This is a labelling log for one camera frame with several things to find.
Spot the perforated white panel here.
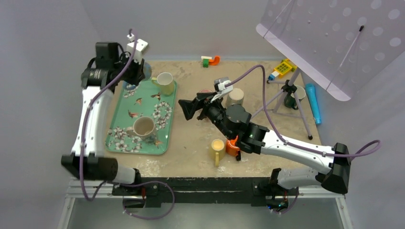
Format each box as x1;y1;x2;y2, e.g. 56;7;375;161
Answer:
256;0;405;101

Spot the tan floral mug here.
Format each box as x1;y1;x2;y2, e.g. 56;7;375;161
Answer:
126;116;157;144

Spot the blue mug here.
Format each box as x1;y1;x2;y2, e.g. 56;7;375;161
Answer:
143;62;152;81

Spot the tripod stand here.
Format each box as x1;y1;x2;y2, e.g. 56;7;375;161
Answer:
252;68;313;140

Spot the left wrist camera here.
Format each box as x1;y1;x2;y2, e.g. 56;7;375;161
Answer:
126;34;149;63

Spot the light green mug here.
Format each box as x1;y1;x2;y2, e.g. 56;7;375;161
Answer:
151;72;175;96

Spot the beige floral mug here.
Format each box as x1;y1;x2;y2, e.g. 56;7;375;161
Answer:
225;88;245;107

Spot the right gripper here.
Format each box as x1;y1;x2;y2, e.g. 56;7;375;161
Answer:
179;92;234;140

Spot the pink mug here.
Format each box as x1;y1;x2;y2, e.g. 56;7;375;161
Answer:
199;89;212;93

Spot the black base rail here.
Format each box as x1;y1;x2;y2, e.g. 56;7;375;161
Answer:
112;177;298;208

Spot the orange green block toy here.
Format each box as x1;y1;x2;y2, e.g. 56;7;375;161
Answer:
201;55;220;68

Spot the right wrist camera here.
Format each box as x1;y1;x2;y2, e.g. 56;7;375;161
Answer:
211;77;233;103

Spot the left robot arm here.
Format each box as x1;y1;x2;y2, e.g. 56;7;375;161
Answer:
61;41;145;195

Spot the blue cylinder toy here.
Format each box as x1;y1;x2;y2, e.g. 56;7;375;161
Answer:
305;83;321;125

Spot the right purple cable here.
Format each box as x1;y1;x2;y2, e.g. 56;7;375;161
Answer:
226;64;382;216

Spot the green floral tray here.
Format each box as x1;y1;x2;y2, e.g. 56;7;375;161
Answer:
105;81;176;155

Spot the orange mug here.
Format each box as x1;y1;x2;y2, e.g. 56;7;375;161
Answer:
225;137;241;161

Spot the yellow mug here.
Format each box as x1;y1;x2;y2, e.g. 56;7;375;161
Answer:
208;139;225;167

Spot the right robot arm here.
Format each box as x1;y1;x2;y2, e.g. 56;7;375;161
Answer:
178;93;351;194

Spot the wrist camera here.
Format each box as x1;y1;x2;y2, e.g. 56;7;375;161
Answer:
211;77;233;103
126;34;149;63

